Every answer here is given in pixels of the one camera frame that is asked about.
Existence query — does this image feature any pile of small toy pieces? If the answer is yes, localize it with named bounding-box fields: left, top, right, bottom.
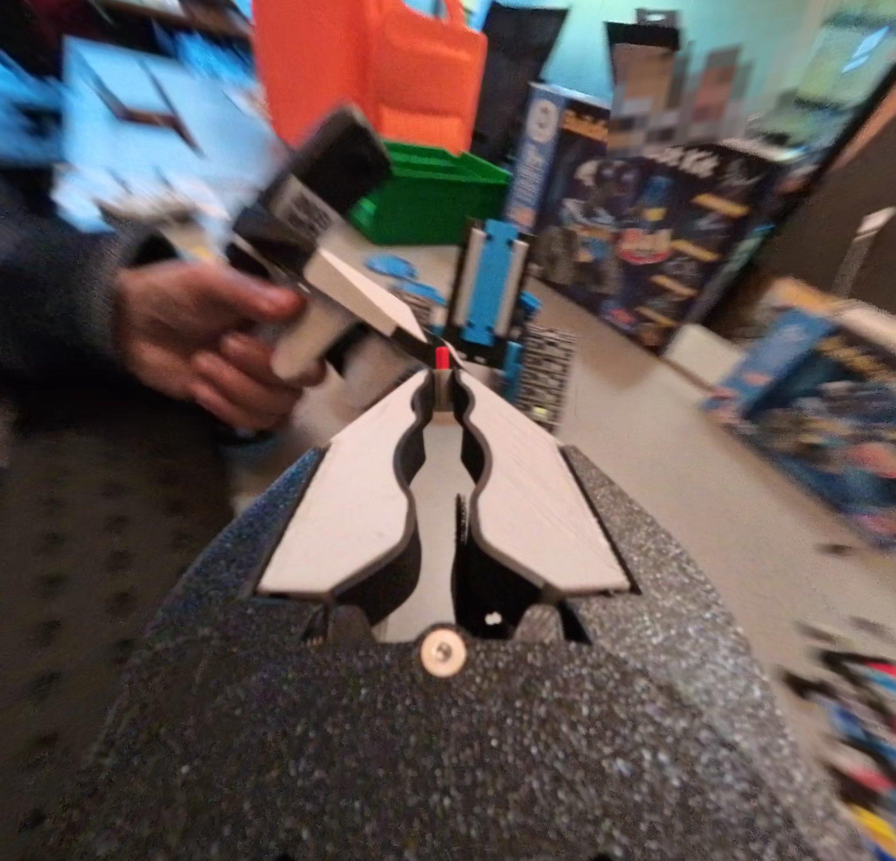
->
left=783, top=619, right=896, bottom=861

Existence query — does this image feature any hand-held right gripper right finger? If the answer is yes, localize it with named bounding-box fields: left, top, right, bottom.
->
left=451, top=371, right=631, bottom=641

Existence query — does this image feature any person's left forearm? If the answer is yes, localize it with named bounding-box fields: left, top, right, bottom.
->
left=0, top=175, right=141, bottom=414

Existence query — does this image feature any small robot kit box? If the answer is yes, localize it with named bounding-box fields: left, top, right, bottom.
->
left=702, top=301, right=896, bottom=550

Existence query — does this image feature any tracked toy robot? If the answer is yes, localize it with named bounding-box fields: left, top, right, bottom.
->
left=388, top=219, right=578, bottom=433

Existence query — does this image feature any white wire antenna gadget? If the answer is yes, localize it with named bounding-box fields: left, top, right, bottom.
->
left=833, top=206, right=896, bottom=302

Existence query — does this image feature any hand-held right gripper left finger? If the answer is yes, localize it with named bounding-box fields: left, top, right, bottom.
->
left=258, top=371, right=434, bottom=627

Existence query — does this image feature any person's left hand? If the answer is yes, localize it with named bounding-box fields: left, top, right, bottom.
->
left=112, top=262, right=326, bottom=431

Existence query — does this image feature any green plastic bin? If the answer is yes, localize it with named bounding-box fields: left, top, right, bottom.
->
left=349, top=141, right=513, bottom=247

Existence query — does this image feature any grey desk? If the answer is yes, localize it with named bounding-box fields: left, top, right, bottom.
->
left=231, top=245, right=896, bottom=771

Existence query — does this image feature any black board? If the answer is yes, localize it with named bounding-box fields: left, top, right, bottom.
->
left=759, top=70, right=896, bottom=340

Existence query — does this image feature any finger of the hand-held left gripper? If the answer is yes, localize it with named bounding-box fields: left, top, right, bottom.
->
left=391, top=329, right=465, bottom=372
left=310, top=247, right=429, bottom=346

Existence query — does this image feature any white rounded stand base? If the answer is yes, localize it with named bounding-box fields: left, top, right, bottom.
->
left=665, top=322, right=743, bottom=386

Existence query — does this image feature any orange carrying container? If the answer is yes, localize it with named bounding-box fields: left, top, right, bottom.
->
left=244, top=0, right=489, bottom=156

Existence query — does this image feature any large robot kit box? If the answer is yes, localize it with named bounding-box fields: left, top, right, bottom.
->
left=504, top=82, right=795, bottom=352

